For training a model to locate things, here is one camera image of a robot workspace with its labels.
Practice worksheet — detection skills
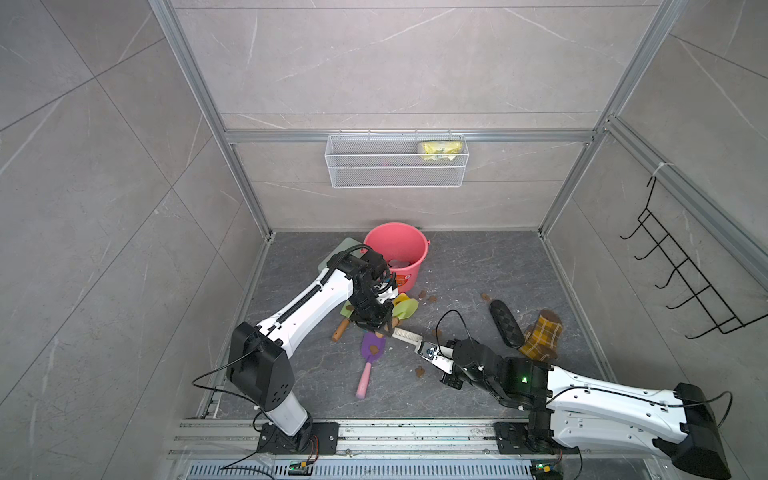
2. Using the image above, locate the black oval brush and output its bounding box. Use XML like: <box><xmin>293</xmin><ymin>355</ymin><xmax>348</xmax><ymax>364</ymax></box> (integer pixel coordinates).
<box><xmin>489</xmin><ymin>299</ymin><xmax>525</xmax><ymax>349</ymax></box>

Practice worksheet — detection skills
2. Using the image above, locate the black wall hook rack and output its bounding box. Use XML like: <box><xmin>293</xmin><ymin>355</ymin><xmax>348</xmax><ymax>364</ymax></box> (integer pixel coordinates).
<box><xmin>620</xmin><ymin>176</ymin><xmax>767</xmax><ymax>340</ymax></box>

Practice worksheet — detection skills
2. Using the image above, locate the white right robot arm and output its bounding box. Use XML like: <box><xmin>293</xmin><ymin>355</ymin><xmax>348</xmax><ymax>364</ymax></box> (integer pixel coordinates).
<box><xmin>415</xmin><ymin>300</ymin><xmax>732</xmax><ymax>479</ymax></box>

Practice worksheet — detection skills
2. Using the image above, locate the yellow sponge in basket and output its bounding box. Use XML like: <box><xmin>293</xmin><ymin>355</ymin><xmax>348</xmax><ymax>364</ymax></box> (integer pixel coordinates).
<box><xmin>417</xmin><ymin>140</ymin><xmax>464</xmax><ymax>161</ymax></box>

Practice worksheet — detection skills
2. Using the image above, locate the green trowel near tissue box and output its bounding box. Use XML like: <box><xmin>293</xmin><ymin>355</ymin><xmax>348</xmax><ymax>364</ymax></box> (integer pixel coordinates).
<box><xmin>331</xmin><ymin>301</ymin><xmax>354</xmax><ymax>342</ymax></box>

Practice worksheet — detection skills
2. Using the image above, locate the white cleaning brush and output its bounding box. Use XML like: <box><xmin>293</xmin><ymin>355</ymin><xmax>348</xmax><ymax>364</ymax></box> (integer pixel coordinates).
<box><xmin>392</xmin><ymin>327</ymin><xmax>423</xmax><ymax>347</ymax></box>

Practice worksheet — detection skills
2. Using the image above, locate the purple trowel pink handle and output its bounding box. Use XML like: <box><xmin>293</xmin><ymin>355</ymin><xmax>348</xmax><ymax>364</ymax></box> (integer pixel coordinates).
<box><xmin>356</xmin><ymin>332</ymin><xmax>386</xmax><ymax>399</ymax></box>

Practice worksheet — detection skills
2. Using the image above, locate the plaid brown cloth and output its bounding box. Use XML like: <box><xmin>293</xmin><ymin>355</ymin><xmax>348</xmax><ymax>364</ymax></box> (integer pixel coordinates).
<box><xmin>518</xmin><ymin>309</ymin><xmax>564</xmax><ymax>363</ymax></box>

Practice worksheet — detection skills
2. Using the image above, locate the pink plastic bucket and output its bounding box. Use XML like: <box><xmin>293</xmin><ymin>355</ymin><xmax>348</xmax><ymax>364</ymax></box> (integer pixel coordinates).
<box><xmin>364</xmin><ymin>222</ymin><xmax>430</xmax><ymax>293</ymax></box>

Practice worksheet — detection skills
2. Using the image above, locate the green trowel wooden handle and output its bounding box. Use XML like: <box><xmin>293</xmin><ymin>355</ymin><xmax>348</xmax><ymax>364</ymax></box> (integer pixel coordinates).
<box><xmin>377</xmin><ymin>299</ymin><xmax>419</xmax><ymax>337</ymax></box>

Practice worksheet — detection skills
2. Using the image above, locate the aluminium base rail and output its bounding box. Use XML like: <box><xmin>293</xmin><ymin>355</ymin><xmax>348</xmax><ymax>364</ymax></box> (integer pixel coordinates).
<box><xmin>158</xmin><ymin>419</ymin><xmax>671</xmax><ymax>479</ymax></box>

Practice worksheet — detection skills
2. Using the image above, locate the white wire wall basket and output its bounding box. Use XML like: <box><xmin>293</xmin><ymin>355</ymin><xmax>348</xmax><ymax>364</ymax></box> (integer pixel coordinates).
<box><xmin>324</xmin><ymin>133</ymin><xmax>469</xmax><ymax>189</ymax></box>

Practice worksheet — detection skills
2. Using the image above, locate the mint green tissue box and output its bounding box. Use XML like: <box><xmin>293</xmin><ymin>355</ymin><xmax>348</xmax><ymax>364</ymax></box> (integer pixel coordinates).
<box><xmin>317</xmin><ymin>237</ymin><xmax>363</xmax><ymax>273</ymax></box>

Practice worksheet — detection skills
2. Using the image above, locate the yellow toy trowel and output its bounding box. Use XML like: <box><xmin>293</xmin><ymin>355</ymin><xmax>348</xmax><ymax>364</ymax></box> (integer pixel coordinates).
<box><xmin>393</xmin><ymin>293</ymin><xmax>409</xmax><ymax>306</ymax></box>

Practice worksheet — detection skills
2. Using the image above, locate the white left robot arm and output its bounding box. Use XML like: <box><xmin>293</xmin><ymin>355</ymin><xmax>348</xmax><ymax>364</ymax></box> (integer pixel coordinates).
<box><xmin>192</xmin><ymin>244</ymin><xmax>398</xmax><ymax>454</ymax></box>

